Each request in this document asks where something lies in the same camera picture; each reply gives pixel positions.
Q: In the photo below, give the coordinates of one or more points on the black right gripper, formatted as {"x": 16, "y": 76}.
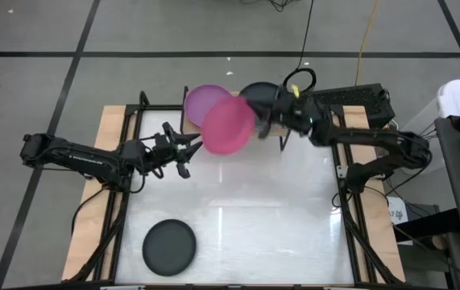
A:
{"x": 294, "y": 110}

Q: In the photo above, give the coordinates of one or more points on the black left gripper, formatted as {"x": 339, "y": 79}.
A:
{"x": 161, "y": 151}

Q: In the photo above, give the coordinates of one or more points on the dark grey plate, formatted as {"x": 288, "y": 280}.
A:
{"x": 259, "y": 92}
{"x": 169, "y": 247}

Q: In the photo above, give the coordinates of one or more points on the pink plate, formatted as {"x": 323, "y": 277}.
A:
{"x": 227, "y": 127}

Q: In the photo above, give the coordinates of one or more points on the purple plate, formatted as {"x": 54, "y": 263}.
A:
{"x": 203, "y": 102}

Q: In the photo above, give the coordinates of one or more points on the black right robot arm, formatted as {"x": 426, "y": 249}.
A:
{"x": 374, "y": 139}

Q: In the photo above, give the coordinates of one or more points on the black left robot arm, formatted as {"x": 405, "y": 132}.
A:
{"x": 88, "y": 157}

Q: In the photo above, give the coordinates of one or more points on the white table cover sheet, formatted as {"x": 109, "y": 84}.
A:
{"x": 254, "y": 201}

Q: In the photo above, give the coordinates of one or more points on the white paper label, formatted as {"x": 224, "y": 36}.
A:
{"x": 396, "y": 211}

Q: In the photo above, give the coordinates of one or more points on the black aluminium table frame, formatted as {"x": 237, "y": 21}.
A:
{"x": 153, "y": 107}

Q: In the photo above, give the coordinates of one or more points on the silver frame bracket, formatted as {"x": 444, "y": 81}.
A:
{"x": 342, "y": 172}

